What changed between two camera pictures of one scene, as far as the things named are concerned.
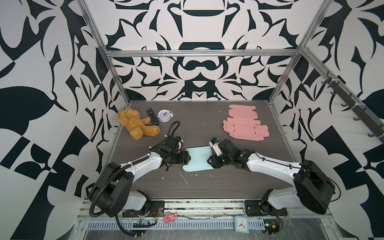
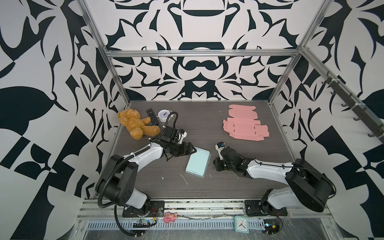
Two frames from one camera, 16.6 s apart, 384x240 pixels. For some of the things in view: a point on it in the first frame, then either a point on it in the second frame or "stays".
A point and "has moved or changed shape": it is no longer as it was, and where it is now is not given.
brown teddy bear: [136, 126] stays
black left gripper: [183, 157] to [182, 153]
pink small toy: [169, 217] stays
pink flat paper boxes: [243, 125] stays
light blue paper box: [199, 156] has moved or changed shape
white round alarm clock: [164, 115] stays
